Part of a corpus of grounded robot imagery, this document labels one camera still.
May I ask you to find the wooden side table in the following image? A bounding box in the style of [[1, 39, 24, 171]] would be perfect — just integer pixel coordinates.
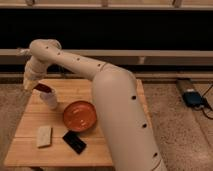
[[3, 78, 154, 171]]

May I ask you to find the black cable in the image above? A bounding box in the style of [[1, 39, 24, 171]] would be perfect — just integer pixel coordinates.
[[199, 83, 213, 120]]

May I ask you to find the orange bowl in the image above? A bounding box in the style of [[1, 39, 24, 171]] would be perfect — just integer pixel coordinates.
[[63, 101, 97, 132]]

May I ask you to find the black square coaster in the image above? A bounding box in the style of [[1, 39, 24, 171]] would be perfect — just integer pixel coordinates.
[[63, 131, 86, 154]]

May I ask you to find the dark red pepper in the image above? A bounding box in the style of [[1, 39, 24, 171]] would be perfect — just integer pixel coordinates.
[[34, 83, 52, 93]]

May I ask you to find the wooden rail fence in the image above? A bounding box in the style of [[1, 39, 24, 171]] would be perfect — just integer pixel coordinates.
[[0, 0, 213, 79]]

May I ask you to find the beige sponge block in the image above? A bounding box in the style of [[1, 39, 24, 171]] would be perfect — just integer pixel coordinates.
[[36, 125, 52, 148]]

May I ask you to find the black power adapter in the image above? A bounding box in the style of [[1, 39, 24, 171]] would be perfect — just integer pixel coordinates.
[[182, 91, 203, 107]]

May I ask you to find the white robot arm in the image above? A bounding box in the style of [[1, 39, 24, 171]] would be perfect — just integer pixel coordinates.
[[23, 39, 168, 171]]

